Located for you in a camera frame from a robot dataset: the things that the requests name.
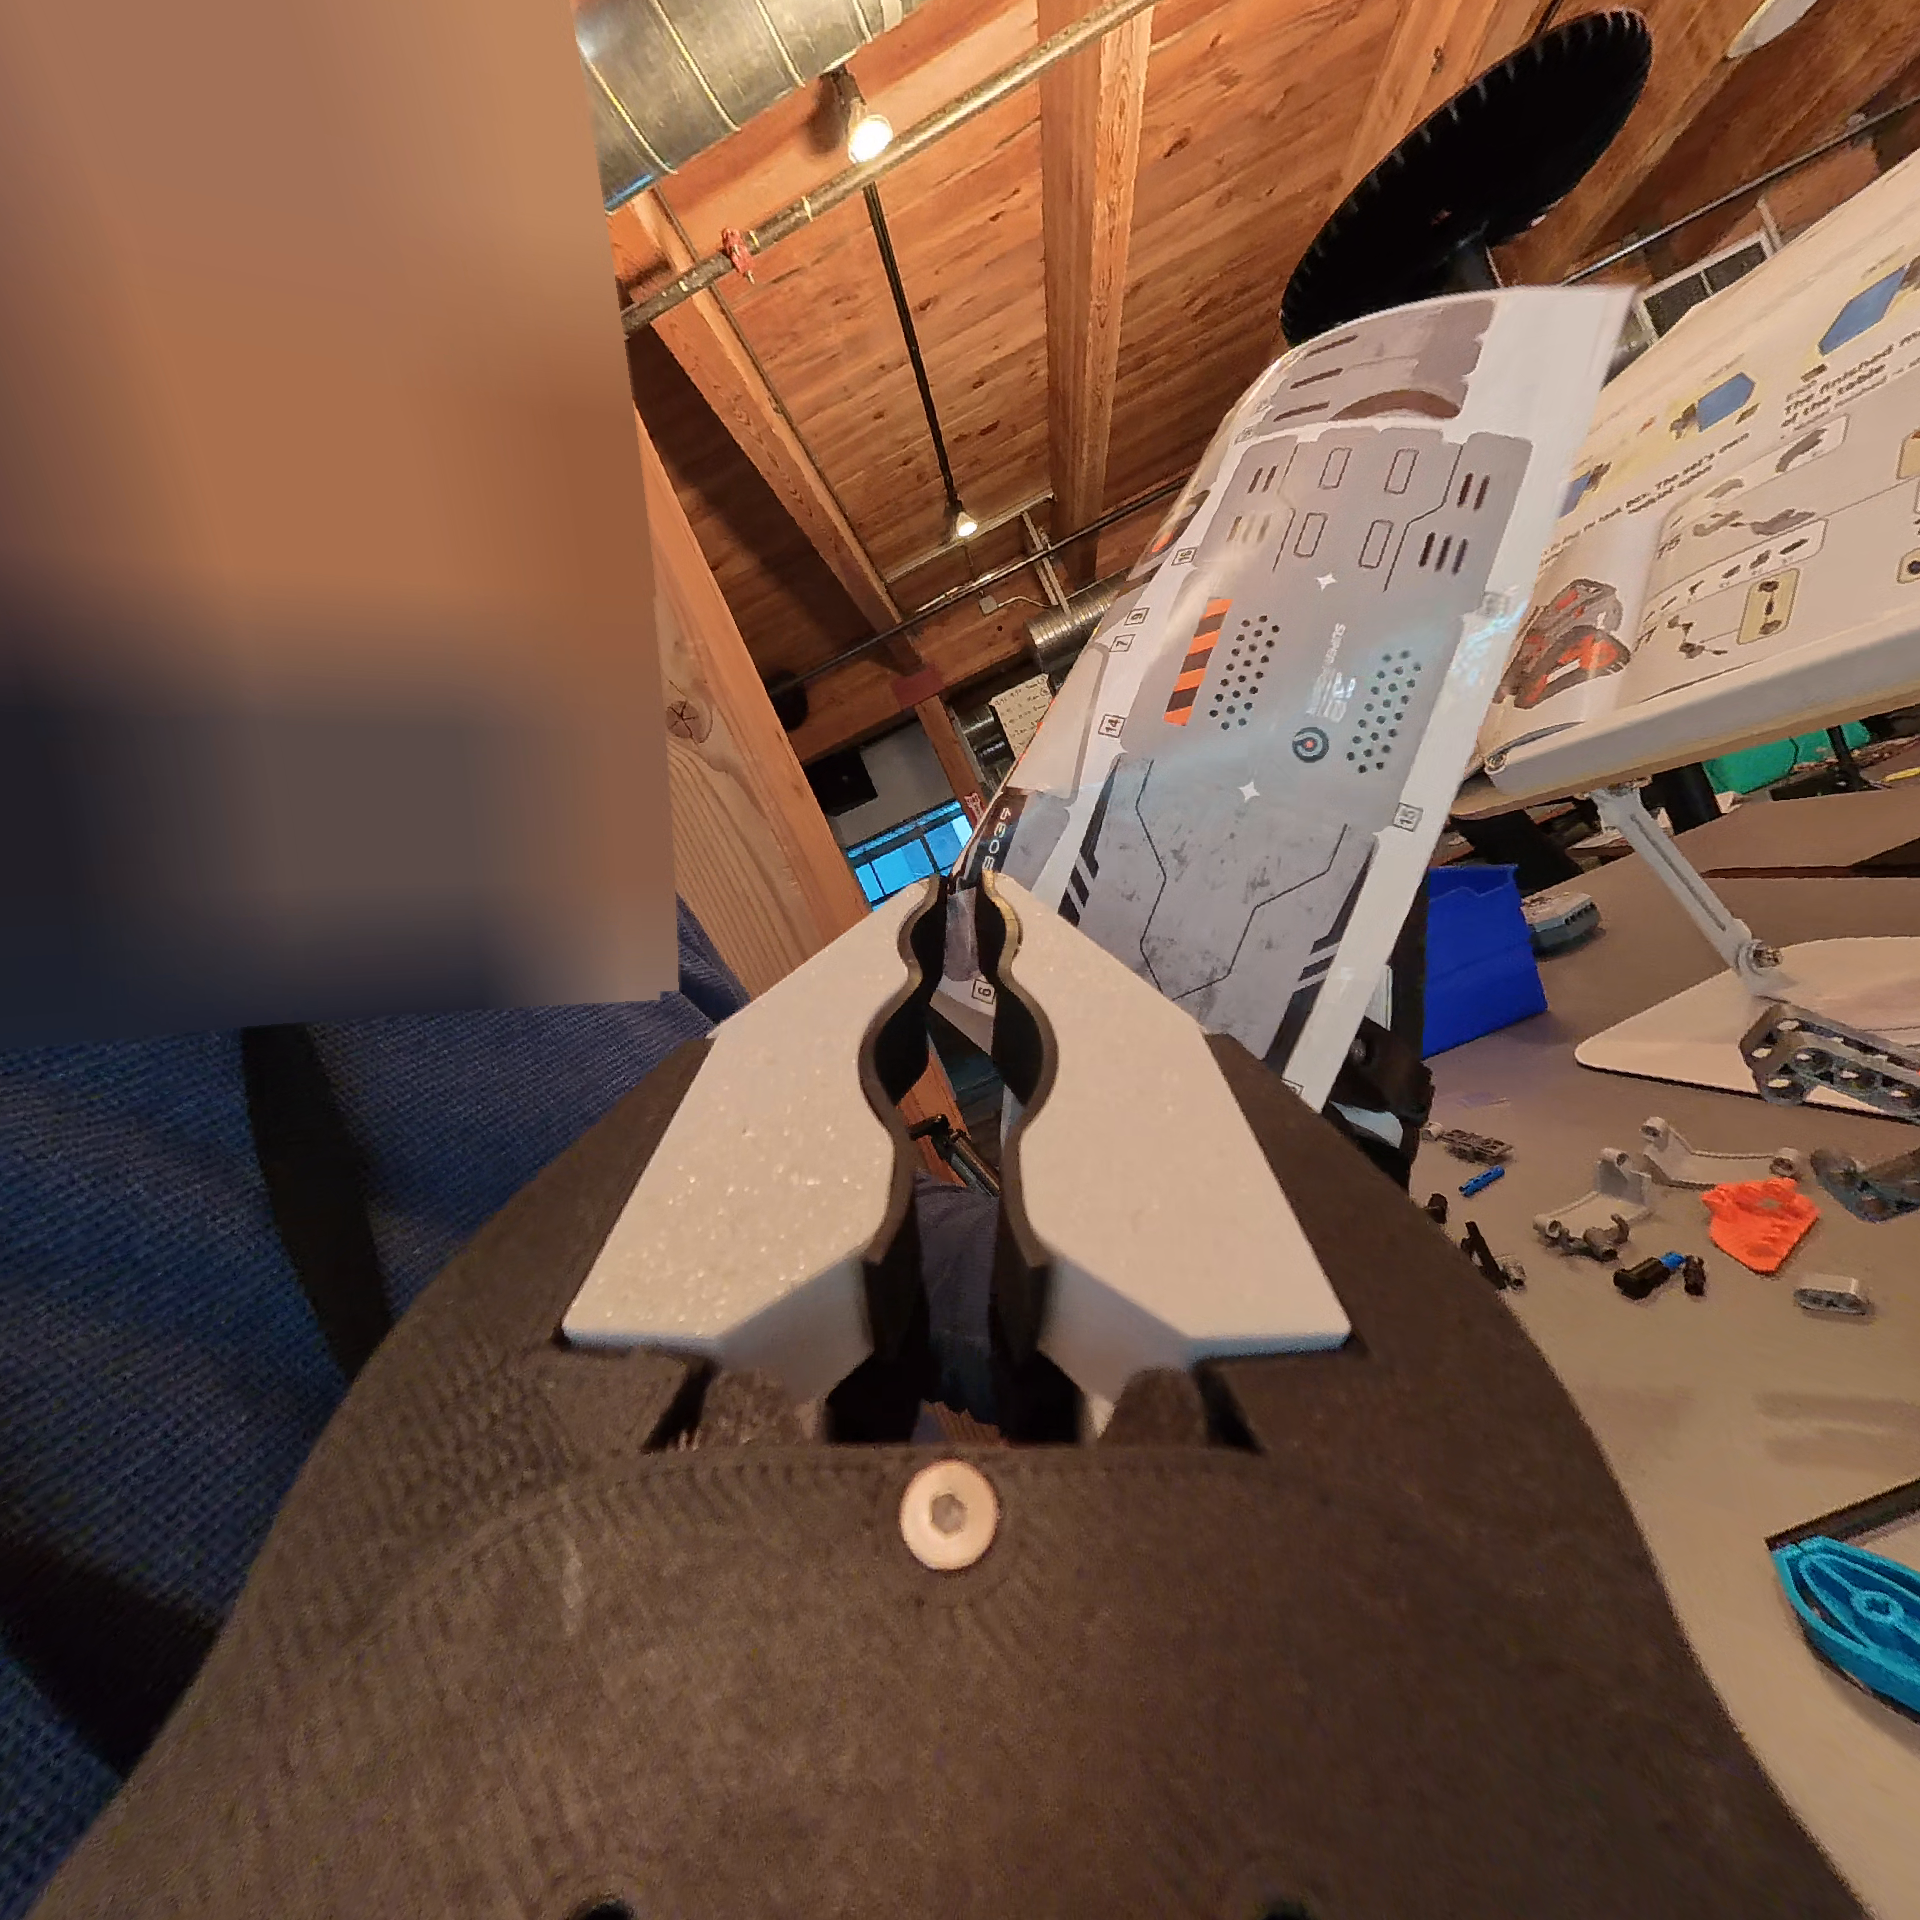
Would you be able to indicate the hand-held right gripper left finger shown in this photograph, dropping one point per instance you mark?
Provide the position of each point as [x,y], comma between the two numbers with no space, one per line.
[734,1201]

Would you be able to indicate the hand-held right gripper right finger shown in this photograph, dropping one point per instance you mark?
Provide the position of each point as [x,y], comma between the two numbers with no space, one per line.
[1185,1201]

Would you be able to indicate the grey orange sticker sheet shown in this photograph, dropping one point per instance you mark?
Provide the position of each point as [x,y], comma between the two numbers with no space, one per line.
[1276,751]

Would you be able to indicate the blue plastic bin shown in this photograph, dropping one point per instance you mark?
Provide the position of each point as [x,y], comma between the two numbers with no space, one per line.
[1476,961]

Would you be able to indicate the small grey device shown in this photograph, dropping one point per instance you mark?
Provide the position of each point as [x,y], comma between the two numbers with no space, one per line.
[1560,918]

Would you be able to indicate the light grey brick assembly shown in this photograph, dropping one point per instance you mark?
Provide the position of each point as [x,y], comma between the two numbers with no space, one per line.
[1589,1201]

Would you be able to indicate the curved light grey brick panel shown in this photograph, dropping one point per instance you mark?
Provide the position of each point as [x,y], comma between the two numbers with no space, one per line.
[1680,1143]

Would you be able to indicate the black blue brick pin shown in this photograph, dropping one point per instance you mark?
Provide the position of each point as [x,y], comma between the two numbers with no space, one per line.
[1650,1277]

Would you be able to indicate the white book stand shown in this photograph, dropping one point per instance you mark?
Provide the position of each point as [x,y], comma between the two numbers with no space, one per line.
[1723,1021]

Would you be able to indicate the bright blue window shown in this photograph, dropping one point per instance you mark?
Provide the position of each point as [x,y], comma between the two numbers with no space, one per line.
[908,859]

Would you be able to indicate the orange brick connector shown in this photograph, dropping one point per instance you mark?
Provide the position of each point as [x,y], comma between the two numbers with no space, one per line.
[1757,1223]

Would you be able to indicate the wooden pillar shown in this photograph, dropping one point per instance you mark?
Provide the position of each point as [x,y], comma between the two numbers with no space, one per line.
[734,781]

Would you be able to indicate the dark grey brick piece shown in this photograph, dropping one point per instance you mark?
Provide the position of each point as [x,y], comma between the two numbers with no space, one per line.
[1860,1182]

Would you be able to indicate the white paper notice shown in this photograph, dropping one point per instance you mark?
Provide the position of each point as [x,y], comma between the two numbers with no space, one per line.
[1020,728]

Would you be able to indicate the short light grey brick beam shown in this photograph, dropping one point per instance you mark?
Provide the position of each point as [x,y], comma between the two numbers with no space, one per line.
[1833,1297]

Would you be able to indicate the building instruction booklet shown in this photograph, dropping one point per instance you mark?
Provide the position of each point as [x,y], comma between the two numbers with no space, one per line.
[1723,525]

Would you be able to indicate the ceiling spotlight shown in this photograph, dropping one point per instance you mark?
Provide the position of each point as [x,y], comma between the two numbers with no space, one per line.
[866,129]
[963,521]

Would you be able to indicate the black round ceiling fixture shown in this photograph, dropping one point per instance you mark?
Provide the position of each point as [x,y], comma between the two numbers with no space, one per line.
[1483,149]

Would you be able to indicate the metal ceiling pipe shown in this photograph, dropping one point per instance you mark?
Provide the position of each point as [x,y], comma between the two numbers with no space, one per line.
[749,244]

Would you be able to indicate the white wall vent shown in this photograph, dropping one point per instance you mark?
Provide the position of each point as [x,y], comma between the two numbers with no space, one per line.
[1709,294]

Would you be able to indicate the black lighting rail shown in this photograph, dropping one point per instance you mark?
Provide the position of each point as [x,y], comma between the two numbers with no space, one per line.
[917,359]

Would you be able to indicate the large metal air duct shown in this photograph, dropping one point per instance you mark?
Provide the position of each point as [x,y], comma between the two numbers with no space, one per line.
[705,76]

